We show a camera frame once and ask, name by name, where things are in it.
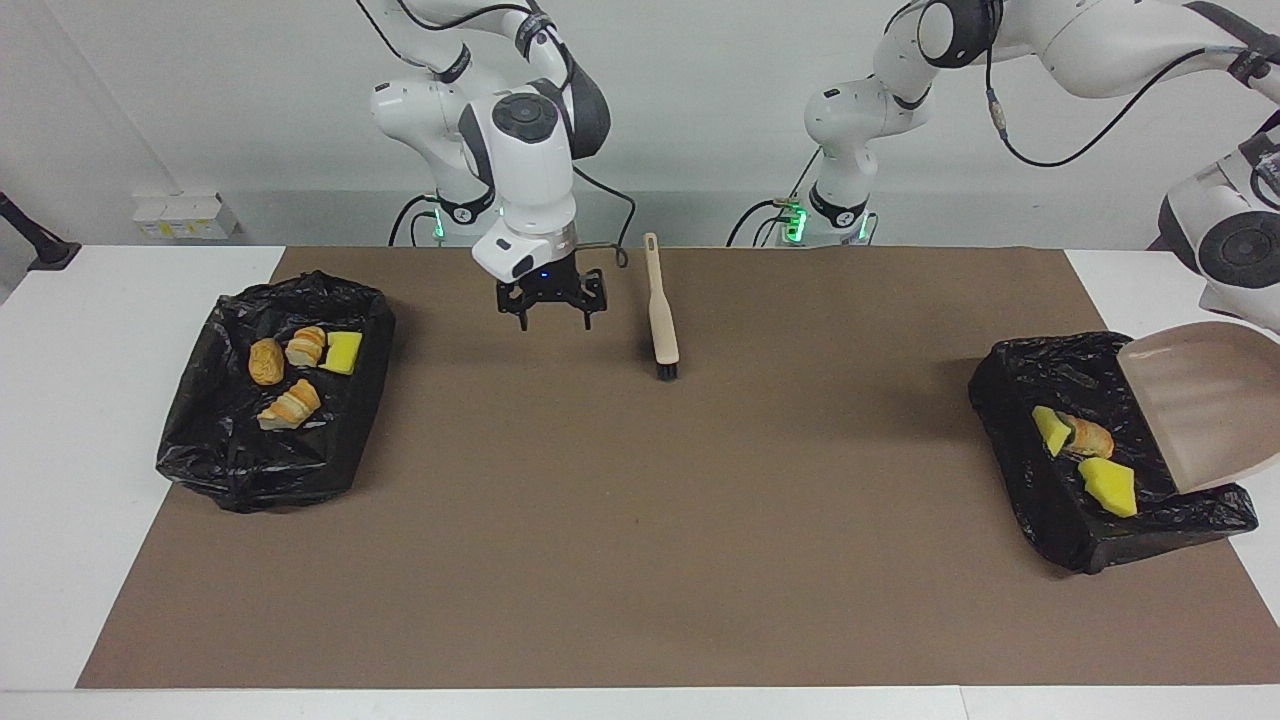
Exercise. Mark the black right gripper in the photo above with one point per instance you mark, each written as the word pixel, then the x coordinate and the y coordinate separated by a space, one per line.
pixel 552 285

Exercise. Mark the beige hand brush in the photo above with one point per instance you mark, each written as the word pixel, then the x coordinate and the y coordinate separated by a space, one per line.
pixel 662 320

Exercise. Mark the green and yellow sponge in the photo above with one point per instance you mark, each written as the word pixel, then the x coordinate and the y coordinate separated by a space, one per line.
pixel 343 353

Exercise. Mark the pale croissant chunk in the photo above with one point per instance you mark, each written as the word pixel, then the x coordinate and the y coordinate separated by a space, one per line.
pixel 306 346

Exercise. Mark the orange striped croissant piece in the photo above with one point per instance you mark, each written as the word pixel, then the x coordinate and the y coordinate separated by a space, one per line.
pixel 290 406

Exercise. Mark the brown round bun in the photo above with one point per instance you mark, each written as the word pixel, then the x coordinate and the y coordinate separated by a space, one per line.
pixel 266 362

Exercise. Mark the curved yellow sponge piece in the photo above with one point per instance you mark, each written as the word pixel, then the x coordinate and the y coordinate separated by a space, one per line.
pixel 1050 430

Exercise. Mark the small torn croissant piece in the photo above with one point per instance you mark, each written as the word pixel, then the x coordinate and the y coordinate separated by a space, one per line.
pixel 1092 438

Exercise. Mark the blocky yellow sponge piece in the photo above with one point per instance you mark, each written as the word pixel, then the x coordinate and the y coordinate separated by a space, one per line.
pixel 1110 488

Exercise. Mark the beige plastic dustpan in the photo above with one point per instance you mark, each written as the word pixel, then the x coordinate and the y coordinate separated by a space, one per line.
pixel 1210 410

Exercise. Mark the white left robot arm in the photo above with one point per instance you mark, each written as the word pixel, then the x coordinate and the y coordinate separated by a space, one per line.
pixel 1100 50

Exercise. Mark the crumpled black bag-lined bin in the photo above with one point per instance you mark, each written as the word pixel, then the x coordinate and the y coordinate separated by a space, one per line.
pixel 220 450

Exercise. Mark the boxy black bag-lined bin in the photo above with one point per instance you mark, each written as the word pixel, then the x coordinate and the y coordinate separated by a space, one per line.
pixel 1040 500

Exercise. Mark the brown paper table mat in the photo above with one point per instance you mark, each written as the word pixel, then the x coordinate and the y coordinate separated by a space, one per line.
pixel 700 600

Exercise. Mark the black stand leg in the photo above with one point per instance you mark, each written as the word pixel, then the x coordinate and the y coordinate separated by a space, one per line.
pixel 45 250

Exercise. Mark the white wall power strip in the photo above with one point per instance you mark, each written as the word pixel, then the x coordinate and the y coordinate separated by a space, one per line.
pixel 185 217

